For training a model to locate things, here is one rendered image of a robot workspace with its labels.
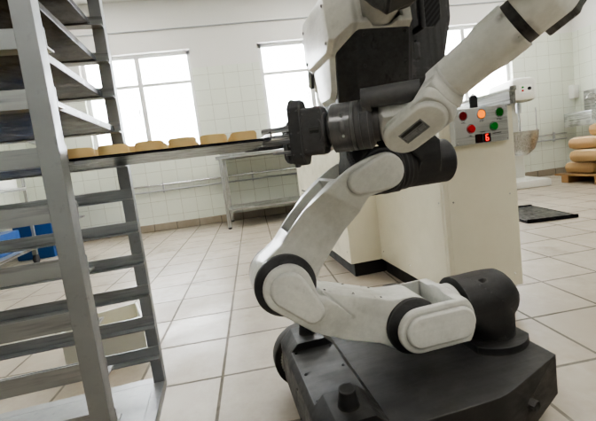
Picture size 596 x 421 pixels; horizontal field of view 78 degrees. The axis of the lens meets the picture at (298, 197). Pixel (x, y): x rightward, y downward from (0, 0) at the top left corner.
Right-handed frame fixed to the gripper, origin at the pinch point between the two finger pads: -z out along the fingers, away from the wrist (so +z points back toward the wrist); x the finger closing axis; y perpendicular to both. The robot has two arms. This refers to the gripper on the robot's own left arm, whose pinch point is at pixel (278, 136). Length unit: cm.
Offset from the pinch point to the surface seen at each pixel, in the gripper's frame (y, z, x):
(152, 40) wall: -361, -286, 169
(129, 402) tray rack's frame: -4, -52, -63
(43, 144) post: 25.3, -28.0, 1.9
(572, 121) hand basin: -566, 245, 2
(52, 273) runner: 24.5, -32.2, -18.3
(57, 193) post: 25.1, -27.5, -5.6
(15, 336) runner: 28, -38, -27
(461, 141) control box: -89, 42, -5
